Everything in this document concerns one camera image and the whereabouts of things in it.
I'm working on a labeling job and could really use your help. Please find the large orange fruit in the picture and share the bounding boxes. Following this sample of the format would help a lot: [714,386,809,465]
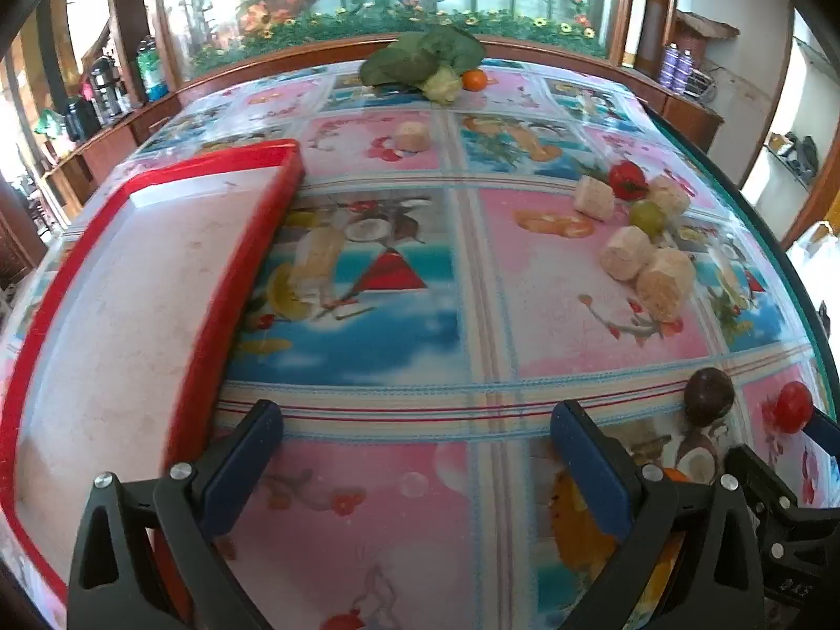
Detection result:
[664,468,689,482]

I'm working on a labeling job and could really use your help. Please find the dark purple round fruit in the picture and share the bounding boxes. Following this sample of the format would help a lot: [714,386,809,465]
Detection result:
[684,367,734,428]

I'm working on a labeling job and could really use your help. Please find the large beige block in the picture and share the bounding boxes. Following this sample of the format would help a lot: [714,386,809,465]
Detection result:
[635,247,696,321]

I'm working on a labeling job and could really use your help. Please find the green round fruit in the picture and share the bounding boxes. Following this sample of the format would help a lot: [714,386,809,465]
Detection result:
[628,199,668,239]

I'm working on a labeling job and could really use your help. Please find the red plastic tray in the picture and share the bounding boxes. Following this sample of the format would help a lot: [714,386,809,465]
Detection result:
[2,140,303,597]

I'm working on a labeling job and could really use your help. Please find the colourful fruit print tablecloth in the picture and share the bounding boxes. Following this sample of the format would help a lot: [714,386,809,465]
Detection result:
[2,62,838,628]

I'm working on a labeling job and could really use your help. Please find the purple spray cans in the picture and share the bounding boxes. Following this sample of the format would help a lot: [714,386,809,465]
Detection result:
[658,43,694,96]

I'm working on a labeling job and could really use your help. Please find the black thermos jug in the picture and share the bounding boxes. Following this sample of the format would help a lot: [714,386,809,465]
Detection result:
[88,56,132,124]

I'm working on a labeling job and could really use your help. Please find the small orange by vegetable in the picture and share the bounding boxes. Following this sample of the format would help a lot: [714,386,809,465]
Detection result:
[461,68,488,92]

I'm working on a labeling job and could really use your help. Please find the lone beige block far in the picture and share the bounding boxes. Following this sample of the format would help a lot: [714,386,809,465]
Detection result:
[393,121,433,154]

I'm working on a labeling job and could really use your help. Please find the green water bottle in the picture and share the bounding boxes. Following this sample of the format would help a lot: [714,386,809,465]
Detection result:
[136,36,168,101]

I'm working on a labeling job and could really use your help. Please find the green leafy vegetable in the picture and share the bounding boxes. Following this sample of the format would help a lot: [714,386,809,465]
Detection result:
[359,26,486,106]

